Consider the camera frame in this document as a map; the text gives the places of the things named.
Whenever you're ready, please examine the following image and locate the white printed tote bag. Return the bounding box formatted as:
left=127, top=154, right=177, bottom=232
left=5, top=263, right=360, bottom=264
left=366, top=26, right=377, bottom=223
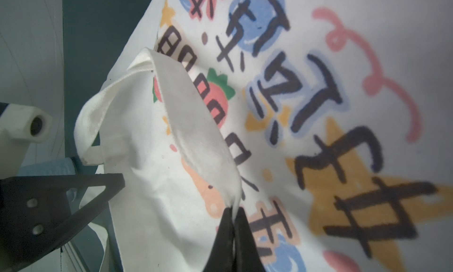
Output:
left=74, top=0, right=453, bottom=272

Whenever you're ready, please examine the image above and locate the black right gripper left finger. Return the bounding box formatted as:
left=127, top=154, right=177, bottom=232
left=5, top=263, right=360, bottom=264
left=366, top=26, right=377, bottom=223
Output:
left=203, top=208, right=234, bottom=272

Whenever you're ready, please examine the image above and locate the light blue plastic cup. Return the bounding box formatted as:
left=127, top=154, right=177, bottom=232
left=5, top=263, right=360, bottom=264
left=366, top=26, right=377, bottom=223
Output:
left=17, top=158, right=77, bottom=177

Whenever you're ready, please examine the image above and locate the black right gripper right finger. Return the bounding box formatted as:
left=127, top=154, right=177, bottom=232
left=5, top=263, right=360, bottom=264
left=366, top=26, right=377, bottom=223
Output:
left=233, top=207, right=265, bottom=272

